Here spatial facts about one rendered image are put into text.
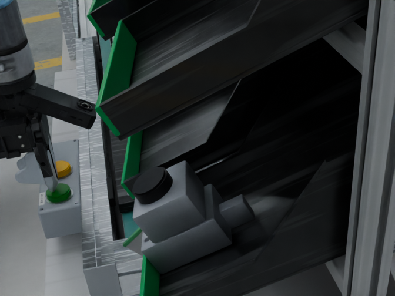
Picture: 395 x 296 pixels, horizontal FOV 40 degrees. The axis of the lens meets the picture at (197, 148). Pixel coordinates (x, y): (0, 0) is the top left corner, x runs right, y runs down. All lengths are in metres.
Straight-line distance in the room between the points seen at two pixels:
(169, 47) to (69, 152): 0.69
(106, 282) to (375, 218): 0.56
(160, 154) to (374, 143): 0.31
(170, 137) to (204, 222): 0.18
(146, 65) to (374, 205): 0.17
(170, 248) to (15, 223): 0.69
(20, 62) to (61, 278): 0.36
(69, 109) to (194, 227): 0.46
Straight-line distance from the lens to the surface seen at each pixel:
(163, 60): 0.35
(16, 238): 1.04
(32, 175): 0.89
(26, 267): 0.98
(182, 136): 0.55
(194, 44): 0.35
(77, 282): 0.92
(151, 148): 0.57
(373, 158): 0.28
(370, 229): 0.31
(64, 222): 0.93
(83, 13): 1.75
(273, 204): 0.42
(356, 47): 0.29
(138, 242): 0.72
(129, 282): 0.82
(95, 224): 0.87
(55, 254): 0.98
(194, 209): 0.39
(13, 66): 0.79
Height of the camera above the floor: 1.50
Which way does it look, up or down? 33 degrees down
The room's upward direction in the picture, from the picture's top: 6 degrees counter-clockwise
